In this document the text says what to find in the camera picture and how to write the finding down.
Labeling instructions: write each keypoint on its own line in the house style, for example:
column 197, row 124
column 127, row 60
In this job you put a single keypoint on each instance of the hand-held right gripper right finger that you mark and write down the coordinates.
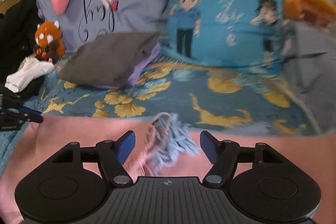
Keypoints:
column 208, row 146

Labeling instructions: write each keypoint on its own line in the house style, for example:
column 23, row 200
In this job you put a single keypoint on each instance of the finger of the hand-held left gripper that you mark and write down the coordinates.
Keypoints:
column 15, row 119
column 10, row 99

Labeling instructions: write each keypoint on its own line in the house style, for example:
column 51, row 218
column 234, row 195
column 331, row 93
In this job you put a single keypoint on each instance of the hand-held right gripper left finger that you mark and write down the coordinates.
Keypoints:
column 127, row 146

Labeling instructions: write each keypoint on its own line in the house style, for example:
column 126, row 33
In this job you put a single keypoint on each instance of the pink and blue fringed scarf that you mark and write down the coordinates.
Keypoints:
column 78, row 129

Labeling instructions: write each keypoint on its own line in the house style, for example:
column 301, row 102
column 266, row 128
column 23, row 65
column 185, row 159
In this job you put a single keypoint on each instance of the folded black cloth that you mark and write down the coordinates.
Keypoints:
column 32, row 90

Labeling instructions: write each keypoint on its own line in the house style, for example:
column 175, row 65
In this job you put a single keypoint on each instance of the white cloth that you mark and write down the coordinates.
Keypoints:
column 26, row 74

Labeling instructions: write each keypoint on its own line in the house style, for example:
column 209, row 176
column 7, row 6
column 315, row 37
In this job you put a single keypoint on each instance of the blue quilted deer bedspread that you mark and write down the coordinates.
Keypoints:
column 170, row 98

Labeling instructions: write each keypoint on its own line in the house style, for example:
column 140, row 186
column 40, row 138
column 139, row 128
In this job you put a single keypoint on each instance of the dark jacket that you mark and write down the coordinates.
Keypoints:
column 18, row 29

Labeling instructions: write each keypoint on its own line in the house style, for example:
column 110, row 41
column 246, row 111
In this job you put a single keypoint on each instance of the red panda plush toy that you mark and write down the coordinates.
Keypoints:
column 44, row 35

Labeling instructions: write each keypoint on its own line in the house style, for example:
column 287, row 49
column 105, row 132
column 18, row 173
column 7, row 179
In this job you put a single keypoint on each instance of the folded grey and purple cloth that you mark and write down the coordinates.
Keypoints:
column 105, row 56

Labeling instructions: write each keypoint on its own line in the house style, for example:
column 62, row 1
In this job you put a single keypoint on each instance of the grey-blue duvet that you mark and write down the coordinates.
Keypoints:
column 315, row 69

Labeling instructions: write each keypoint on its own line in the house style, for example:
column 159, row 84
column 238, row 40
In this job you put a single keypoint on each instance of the blue cartoon print cushion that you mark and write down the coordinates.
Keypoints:
column 231, row 3

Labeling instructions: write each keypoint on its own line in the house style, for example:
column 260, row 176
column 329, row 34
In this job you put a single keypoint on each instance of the orange bag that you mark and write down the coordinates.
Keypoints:
column 291, row 7

